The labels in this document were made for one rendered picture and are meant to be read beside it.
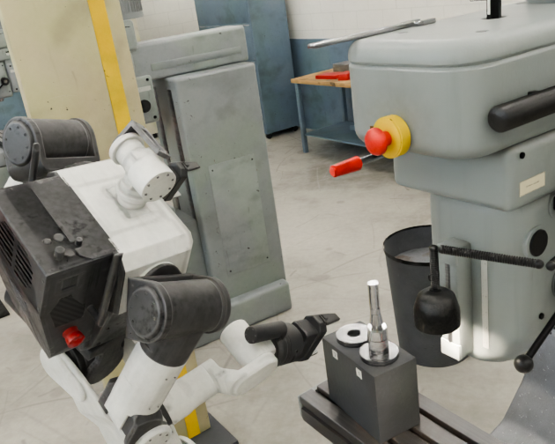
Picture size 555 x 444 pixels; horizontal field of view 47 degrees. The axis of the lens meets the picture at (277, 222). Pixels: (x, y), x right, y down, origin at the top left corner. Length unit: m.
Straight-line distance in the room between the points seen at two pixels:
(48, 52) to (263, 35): 6.03
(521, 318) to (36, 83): 1.86
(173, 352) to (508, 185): 0.58
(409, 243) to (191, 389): 2.44
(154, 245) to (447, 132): 0.51
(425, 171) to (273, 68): 7.41
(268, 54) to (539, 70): 7.50
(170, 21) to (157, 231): 9.64
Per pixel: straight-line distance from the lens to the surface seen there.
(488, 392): 3.32
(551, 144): 1.01
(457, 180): 1.01
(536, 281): 1.11
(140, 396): 1.13
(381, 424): 1.54
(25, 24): 2.44
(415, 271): 3.16
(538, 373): 1.70
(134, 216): 1.12
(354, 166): 1.01
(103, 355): 1.37
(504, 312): 1.11
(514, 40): 0.90
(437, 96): 0.86
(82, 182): 1.16
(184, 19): 10.80
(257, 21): 8.28
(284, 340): 1.34
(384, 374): 1.47
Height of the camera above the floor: 1.99
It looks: 21 degrees down
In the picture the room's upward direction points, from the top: 8 degrees counter-clockwise
